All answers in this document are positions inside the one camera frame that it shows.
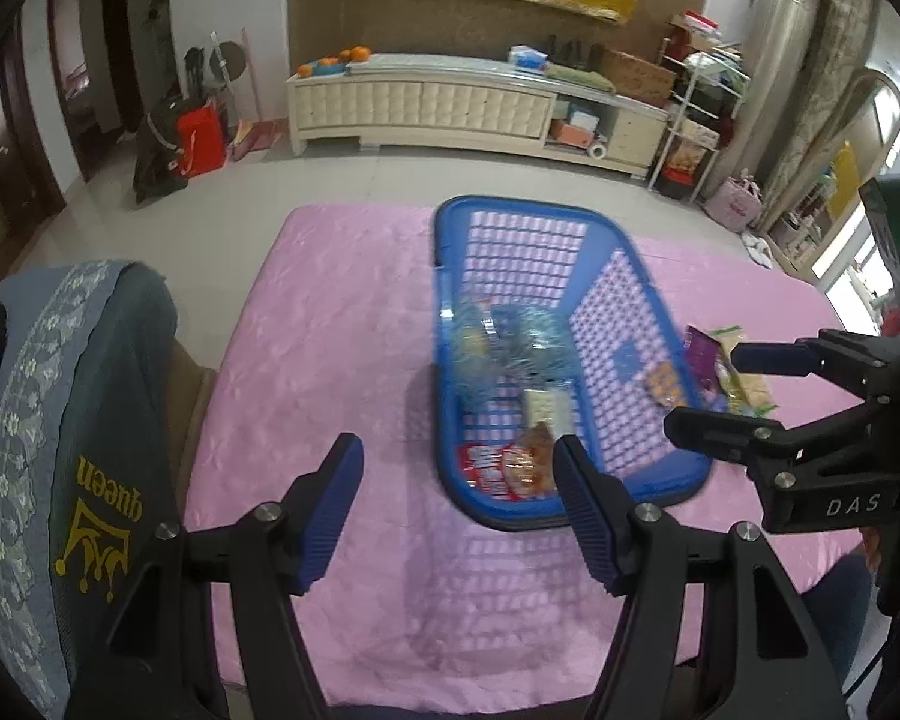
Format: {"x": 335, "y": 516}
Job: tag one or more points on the yellow hanging cloth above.
{"x": 844, "y": 176}

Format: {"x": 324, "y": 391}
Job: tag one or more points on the patterned curtain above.
{"x": 847, "y": 37}

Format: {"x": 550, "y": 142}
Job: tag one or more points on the white paper roll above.
{"x": 596, "y": 150}

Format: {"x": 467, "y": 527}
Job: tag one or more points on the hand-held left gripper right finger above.
{"x": 585, "y": 521}

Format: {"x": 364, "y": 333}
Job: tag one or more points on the beige cracker packet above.
{"x": 754, "y": 394}

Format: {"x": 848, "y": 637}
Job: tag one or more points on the round wall disc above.
{"x": 229, "y": 58}

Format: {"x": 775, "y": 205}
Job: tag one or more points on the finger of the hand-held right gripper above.
{"x": 776, "y": 358}
{"x": 724, "y": 435}

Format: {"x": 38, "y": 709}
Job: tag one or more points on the light blue snack packet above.
{"x": 469, "y": 345}

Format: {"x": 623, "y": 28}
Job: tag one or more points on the purple snack packet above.
{"x": 699, "y": 356}

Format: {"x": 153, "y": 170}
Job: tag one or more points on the pink quilted table cover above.
{"x": 330, "y": 315}

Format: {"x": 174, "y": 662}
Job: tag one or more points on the broom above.
{"x": 251, "y": 131}

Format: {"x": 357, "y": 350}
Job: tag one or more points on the white slippers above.
{"x": 759, "y": 249}

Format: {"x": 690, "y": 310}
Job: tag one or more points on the clear blue striped packet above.
{"x": 529, "y": 341}

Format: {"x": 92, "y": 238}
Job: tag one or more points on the orange box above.
{"x": 574, "y": 136}

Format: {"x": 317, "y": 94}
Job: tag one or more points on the clear cracker packet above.
{"x": 547, "y": 406}

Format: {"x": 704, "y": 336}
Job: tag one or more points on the blue tissue box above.
{"x": 527, "y": 58}

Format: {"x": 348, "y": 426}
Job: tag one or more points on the dark wooden door frame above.
{"x": 15, "y": 127}

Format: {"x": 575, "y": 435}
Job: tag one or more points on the cardboard box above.
{"x": 641, "y": 76}

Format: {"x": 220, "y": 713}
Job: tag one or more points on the red bag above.
{"x": 201, "y": 142}

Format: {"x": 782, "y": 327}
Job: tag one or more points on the black bag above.
{"x": 157, "y": 150}

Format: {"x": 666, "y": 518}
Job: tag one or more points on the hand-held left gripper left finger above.
{"x": 330, "y": 521}

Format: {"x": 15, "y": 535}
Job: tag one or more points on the white shelf rack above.
{"x": 701, "y": 105}

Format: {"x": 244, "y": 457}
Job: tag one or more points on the pink bag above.
{"x": 733, "y": 204}

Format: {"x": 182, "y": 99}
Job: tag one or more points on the printed gift box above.
{"x": 686, "y": 163}

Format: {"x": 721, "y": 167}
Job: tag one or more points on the arched standing mirror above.
{"x": 866, "y": 135}

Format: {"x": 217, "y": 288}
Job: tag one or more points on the yellow snack pouch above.
{"x": 664, "y": 382}

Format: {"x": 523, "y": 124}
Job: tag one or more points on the green folded cloth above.
{"x": 577, "y": 77}

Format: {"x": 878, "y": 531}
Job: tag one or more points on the silver standing air conditioner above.
{"x": 784, "y": 52}

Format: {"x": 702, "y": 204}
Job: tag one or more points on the light blue box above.
{"x": 581, "y": 118}

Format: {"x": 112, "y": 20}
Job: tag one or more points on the person's leg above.
{"x": 844, "y": 611}

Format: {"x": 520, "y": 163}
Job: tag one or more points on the red orange snack packet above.
{"x": 532, "y": 461}

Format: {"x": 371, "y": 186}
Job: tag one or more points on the orange long snack packet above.
{"x": 484, "y": 469}

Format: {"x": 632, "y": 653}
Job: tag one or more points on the cream tv cabinet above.
{"x": 420, "y": 109}

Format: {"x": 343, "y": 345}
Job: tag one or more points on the blue plastic mesh basket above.
{"x": 495, "y": 204}

